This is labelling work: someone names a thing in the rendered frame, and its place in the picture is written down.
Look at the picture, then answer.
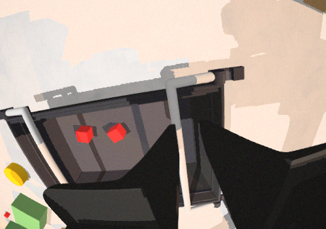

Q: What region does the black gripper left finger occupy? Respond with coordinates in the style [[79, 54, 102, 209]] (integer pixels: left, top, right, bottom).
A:
[[43, 124, 180, 229]]

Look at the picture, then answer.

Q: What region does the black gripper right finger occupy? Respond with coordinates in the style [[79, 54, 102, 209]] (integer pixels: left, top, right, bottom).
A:
[[199, 120, 326, 229]]

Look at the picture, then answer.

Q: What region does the orange short cylinder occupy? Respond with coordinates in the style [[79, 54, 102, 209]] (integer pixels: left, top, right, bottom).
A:
[[5, 162, 29, 186]]

